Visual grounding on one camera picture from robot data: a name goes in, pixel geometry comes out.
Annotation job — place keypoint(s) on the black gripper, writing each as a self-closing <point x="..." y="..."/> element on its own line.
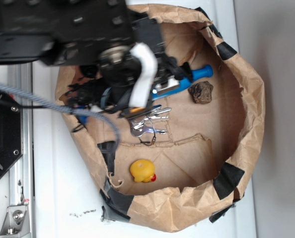
<point x="125" y="77"/>

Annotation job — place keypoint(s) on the silver keys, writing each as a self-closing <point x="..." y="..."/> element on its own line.
<point x="146" y="124"/>

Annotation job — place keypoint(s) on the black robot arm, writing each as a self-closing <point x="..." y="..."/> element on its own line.
<point x="64" y="32"/>

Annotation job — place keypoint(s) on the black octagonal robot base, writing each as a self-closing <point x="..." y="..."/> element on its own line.
<point x="10" y="132"/>

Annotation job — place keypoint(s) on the brown rock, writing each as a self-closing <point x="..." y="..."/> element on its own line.
<point x="201" y="92"/>

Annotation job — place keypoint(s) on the yellow rubber duck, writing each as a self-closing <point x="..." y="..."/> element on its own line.
<point x="143" y="171"/>

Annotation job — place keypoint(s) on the blue plastic bottle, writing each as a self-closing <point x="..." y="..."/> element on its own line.
<point x="183" y="84"/>

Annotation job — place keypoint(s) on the brown paper bag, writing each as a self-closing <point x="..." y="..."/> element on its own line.
<point x="204" y="162"/>

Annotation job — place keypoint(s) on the aluminium extrusion rail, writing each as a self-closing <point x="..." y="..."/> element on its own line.
<point x="21" y="177"/>

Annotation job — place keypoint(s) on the metal corner bracket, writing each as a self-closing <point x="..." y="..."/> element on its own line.
<point x="16" y="224"/>

